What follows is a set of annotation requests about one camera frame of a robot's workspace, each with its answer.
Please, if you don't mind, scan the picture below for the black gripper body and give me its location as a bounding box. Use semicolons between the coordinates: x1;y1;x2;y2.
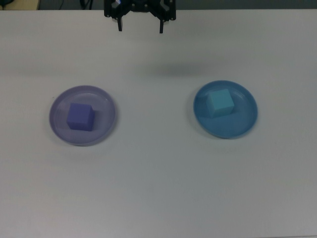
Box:
129;0;152;13

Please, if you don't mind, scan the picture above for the light blue cube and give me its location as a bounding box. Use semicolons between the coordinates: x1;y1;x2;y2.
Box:
206;88;235;119

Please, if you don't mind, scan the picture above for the purple cube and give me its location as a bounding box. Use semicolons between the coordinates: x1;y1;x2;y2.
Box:
66;102;96;131

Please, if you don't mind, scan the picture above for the purple round plate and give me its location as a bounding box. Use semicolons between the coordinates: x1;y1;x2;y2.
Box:
49;85;121;147

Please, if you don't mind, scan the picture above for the brown wooden board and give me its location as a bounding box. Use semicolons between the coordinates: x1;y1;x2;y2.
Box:
0;0;40;11

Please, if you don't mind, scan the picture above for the blue round plate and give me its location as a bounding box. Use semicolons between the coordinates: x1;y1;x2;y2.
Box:
193;80;259;139

